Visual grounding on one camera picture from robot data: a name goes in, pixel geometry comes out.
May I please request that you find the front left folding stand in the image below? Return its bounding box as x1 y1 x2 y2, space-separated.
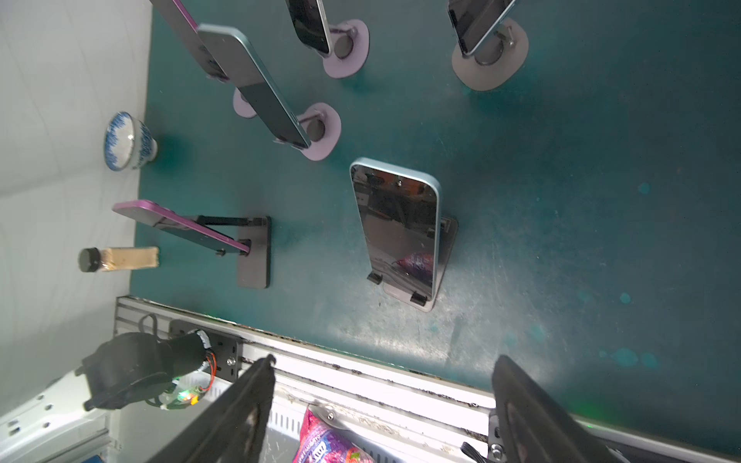
196 215 272 289

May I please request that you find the back centre round stand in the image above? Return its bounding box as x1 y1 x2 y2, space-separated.
322 19 371 79

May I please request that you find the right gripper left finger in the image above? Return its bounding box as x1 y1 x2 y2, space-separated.
150 354 276 462

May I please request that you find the middle round stand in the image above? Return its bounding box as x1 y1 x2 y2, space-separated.
298 103 342 161

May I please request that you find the purple phone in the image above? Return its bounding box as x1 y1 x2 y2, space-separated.
112 200 251 256

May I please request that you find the front right folding stand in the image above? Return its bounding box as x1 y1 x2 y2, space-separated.
363 216 458 313

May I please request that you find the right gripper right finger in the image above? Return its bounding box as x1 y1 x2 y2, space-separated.
492 356 621 462

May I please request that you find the back right round stand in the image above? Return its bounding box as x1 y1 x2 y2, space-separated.
452 19 530 92

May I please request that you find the back left round stand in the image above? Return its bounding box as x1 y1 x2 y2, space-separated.
233 89 257 119

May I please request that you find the blue white ceramic bowl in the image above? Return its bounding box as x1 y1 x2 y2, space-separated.
103 111 158 172

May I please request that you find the back centre phone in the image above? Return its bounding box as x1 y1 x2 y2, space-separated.
286 0 332 58

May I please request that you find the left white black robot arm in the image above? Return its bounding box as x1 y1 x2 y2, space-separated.
1 332 212 462

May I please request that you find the back right tilted phone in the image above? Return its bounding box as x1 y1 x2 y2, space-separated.
448 0 515 58

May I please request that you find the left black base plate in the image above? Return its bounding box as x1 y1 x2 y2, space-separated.
168 319 242 382

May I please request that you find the pink snack bag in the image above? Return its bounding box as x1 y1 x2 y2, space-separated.
293 407 374 463

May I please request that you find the black capped glass bottle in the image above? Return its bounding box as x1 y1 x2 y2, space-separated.
78 247 159 273

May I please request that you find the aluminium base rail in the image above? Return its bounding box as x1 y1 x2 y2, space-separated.
112 294 741 463

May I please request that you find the folding stand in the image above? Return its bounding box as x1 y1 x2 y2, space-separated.
196 215 272 289
363 216 458 313

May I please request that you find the back left phone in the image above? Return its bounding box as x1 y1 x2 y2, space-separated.
151 0 229 82

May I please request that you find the round stand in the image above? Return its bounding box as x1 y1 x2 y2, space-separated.
452 19 530 92
233 89 257 119
322 19 371 79
298 103 342 161

